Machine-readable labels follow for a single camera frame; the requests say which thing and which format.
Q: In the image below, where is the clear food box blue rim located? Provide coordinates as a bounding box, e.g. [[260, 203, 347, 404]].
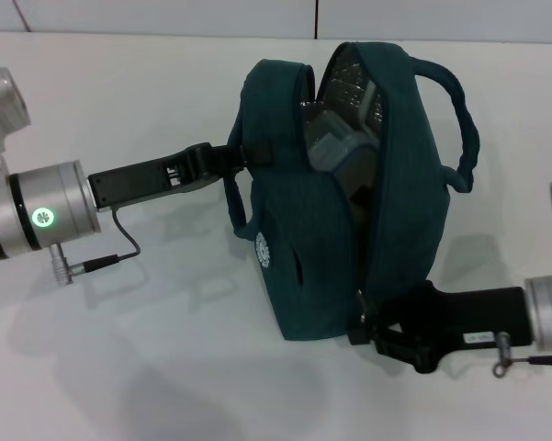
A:
[[305, 109, 380, 194]]

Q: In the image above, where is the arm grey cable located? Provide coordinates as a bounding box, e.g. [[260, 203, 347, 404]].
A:
[[492, 332, 552, 379], [50, 209, 142, 288]]

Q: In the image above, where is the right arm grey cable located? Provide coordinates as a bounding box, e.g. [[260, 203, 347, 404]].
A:
[[492, 332, 552, 379]]

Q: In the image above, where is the dark teal fabric lunch bag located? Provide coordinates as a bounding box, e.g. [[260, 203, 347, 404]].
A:
[[224, 40, 481, 344]]

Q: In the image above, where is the left arm grey cable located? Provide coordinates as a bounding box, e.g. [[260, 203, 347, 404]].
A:
[[50, 209, 142, 288]]

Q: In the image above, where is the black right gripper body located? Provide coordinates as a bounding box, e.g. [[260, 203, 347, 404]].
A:
[[375, 280, 534, 373]]

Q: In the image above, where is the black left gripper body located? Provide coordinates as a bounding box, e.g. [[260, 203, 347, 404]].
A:
[[87, 141, 250, 213]]

